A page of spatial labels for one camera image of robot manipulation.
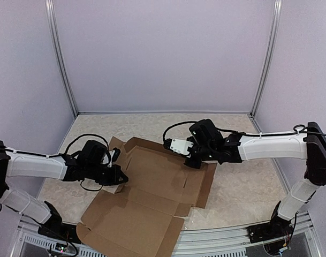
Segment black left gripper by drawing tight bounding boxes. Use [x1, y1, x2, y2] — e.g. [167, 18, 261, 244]
[86, 163, 128, 186]

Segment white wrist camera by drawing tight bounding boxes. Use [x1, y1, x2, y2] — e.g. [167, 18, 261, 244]
[102, 147, 121, 168]
[163, 139, 194, 156]

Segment brown cardboard box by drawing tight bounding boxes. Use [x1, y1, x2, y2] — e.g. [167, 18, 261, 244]
[77, 137, 216, 256]

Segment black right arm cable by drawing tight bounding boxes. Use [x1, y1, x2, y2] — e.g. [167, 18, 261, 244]
[162, 122, 326, 172]

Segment aluminium frame post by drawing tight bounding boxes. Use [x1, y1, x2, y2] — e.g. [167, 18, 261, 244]
[44, 0, 79, 119]
[250, 0, 283, 119]

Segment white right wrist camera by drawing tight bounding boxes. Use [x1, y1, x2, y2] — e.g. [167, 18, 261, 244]
[163, 139, 194, 156]

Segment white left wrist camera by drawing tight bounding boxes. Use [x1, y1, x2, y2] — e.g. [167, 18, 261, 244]
[102, 147, 121, 168]

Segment aluminium front rail frame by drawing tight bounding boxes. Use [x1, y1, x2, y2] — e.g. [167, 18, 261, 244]
[10, 213, 323, 256]

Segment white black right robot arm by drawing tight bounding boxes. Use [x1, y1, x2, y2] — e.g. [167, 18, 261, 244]
[182, 119, 326, 238]

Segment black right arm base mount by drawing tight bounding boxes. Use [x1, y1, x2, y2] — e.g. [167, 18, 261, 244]
[247, 201, 294, 243]

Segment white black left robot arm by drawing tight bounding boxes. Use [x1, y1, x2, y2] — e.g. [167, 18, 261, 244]
[0, 140, 128, 238]

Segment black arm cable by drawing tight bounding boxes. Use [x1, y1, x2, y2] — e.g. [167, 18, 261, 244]
[162, 122, 326, 172]
[63, 134, 110, 157]

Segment left aluminium frame post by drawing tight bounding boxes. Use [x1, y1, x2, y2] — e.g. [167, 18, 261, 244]
[44, 0, 79, 119]

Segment small circuit board with LEDs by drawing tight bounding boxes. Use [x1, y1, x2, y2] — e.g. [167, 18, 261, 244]
[54, 244, 67, 253]

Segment right aluminium frame post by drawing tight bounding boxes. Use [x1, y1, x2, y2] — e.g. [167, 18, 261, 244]
[250, 0, 283, 119]

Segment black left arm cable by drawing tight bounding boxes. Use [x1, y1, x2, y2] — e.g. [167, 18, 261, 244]
[63, 134, 110, 157]

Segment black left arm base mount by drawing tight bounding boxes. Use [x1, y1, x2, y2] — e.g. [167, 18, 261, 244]
[38, 223, 81, 244]

